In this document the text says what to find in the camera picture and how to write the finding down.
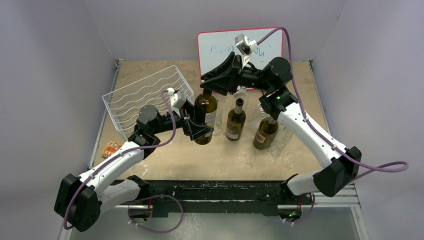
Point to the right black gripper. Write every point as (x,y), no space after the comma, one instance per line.
(236,74)

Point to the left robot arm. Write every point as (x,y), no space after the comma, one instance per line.
(82,199)

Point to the orange card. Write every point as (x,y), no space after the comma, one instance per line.
(110,149)

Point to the clear bottle right front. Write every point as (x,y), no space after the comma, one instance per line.
(280,141)

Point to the clear square glass bottle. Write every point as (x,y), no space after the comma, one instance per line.
(218,118)

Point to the dark bottle white label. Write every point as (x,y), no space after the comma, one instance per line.
(205,108)

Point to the clear bottle silver cap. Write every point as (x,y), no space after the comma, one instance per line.
(258,115)

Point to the red framed whiteboard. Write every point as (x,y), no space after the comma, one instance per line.
(215,46)

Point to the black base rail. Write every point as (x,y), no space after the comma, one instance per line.
(266,197)

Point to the clear bottle back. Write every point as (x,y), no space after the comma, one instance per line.
(242,94)

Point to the white wire wine rack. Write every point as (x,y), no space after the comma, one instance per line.
(123,104)

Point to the dark bottle right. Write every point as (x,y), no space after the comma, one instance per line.
(265,133)

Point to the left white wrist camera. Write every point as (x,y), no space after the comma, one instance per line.
(177,97)

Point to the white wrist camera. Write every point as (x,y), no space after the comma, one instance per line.
(177,97)
(246,47)

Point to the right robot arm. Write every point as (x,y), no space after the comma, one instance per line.
(284,107)

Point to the dark bottle brown label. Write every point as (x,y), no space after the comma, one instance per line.
(235,121)

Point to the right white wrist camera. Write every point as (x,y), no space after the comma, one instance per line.
(246,47)

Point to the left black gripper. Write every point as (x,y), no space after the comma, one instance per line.
(189,128)

